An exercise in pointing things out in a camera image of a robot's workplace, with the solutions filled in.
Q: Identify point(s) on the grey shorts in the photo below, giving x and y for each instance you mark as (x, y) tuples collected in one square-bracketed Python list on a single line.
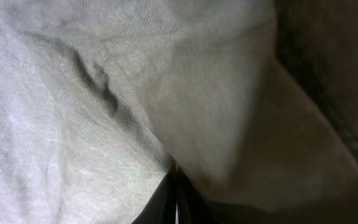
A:
[(100, 99)]

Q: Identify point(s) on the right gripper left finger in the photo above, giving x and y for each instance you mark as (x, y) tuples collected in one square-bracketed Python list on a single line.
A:
[(162, 206)]

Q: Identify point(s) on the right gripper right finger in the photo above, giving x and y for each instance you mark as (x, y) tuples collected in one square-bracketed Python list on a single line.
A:
[(192, 209)]

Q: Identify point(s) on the black garment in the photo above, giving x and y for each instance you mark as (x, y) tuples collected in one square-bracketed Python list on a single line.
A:
[(317, 42)]

